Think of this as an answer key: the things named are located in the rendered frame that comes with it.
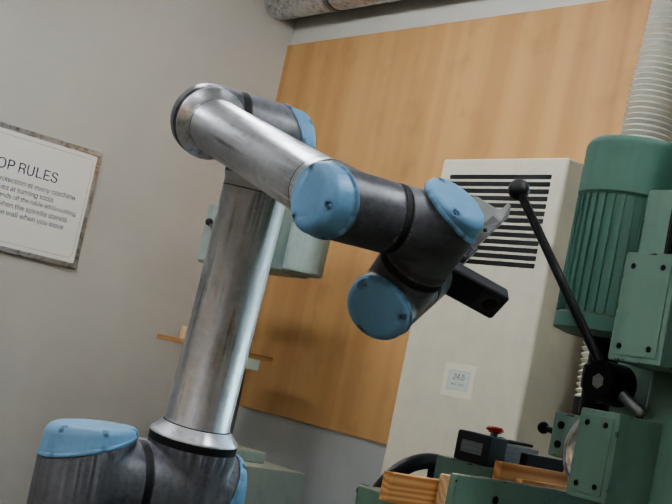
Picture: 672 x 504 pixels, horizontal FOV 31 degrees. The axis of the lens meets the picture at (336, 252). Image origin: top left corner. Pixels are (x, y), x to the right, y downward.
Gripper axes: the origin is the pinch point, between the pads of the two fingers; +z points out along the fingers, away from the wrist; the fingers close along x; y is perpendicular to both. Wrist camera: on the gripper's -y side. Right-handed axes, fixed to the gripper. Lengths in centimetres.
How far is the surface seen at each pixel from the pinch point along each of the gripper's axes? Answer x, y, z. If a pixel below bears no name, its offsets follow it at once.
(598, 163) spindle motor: -17.0, -4.2, 13.3
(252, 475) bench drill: 191, 6, 141
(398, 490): 19.0, -16.8, -34.2
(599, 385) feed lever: -4.3, -26.2, -15.3
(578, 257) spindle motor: -6.1, -12.3, 6.9
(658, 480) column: -2.7, -40.3, -19.9
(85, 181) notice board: 195, 132, 192
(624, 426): -6.4, -31.5, -22.7
